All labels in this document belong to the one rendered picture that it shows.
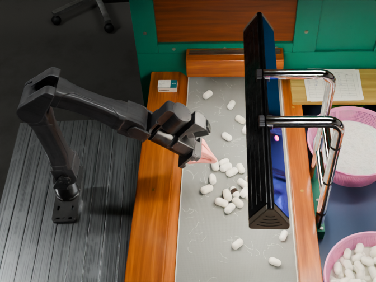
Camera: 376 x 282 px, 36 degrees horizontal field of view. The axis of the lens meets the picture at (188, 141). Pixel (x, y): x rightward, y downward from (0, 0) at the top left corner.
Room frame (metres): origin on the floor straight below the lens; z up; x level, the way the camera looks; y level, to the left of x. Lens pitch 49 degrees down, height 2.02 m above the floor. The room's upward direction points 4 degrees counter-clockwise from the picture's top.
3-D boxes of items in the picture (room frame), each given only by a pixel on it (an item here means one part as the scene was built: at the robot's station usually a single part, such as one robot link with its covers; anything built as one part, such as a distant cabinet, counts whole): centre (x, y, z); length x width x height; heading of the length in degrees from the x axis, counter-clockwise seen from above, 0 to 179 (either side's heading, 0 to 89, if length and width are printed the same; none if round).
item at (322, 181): (0.91, -0.26, 0.90); 0.20 x 0.19 x 0.45; 174
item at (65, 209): (1.02, 0.36, 0.71); 0.20 x 0.07 x 0.08; 177
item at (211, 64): (1.37, -0.16, 0.83); 0.30 x 0.06 x 0.07; 84
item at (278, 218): (0.93, -0.18, 1.08); 0.62 x 0.08 x 0.07; 174
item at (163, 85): (1.34, 0.05, 0.77); 0.06 x 0.04 x 0.02; 84
